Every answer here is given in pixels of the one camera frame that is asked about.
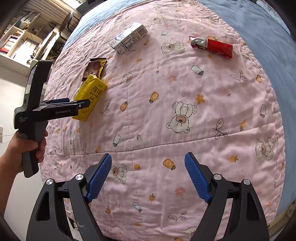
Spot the yellow drink carton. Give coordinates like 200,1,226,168
72,74,107,121

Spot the brown snack wrapper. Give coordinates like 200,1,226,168
82,58,107,82

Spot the white milk carton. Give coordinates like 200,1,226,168
109,22,148,54

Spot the red snack bar wrapper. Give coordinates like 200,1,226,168
189,36,233,59

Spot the person's left hand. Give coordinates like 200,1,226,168
0,129,49,181

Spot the brown desk chair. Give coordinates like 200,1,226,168
59,11,74,41

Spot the white bookshelf with books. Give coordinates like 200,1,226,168
0,0,70,77

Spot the pink bear-print quilt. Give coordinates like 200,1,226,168
39,0,287,241

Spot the blue bed sheet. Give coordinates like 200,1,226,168
62,0,296,216

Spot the wall socket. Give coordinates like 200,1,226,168
0,126,3,143

